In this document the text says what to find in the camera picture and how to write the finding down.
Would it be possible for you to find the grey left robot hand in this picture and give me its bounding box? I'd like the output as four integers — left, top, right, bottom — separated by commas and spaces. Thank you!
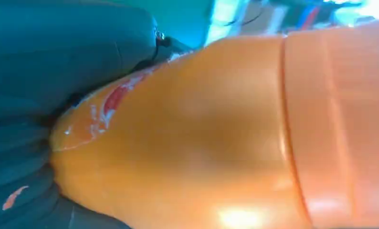
0, 0, 194, 128

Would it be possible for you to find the orange drink bottle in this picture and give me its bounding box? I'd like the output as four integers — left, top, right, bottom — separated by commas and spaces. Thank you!
50, 17, 379, 229

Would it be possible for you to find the left arm ribbed grey sleeve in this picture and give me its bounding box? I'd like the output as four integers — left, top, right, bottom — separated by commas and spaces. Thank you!
0, 121, 132, 229

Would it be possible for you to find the black cable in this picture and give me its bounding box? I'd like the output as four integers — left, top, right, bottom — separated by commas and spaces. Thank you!
223, 8, 264, 27

